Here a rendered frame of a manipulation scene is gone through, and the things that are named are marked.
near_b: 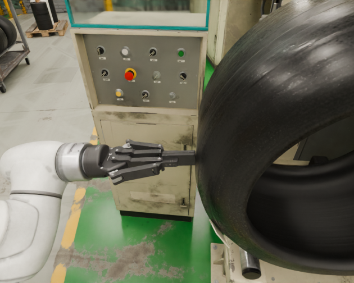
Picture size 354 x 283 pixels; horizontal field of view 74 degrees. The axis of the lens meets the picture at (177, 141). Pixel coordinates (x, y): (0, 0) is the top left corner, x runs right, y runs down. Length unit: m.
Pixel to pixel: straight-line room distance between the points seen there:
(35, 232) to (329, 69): 0.55
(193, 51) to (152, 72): 0.20
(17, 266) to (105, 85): 0.85
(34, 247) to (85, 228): 1.31
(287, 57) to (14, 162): 0.56
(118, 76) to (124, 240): 1.08
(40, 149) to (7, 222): 0.16
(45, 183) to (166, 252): 1.21
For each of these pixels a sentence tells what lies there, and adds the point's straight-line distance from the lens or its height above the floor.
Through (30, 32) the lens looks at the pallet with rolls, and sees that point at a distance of 6.92.
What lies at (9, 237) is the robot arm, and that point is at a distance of 0.55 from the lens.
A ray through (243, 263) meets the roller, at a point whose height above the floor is 0.91.
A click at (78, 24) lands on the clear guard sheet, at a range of 1.12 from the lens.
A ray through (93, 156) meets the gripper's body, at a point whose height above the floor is 1.16.
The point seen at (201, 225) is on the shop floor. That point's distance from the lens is 1.77.
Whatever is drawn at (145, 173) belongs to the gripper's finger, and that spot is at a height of 1.15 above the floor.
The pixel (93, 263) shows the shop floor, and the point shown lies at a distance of 1.72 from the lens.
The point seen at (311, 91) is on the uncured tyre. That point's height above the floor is 1.37.
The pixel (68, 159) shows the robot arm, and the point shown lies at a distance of 0.55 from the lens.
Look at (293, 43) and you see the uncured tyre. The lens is 0.35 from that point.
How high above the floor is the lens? 1.49
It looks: 38 degrees down
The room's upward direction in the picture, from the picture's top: straight up
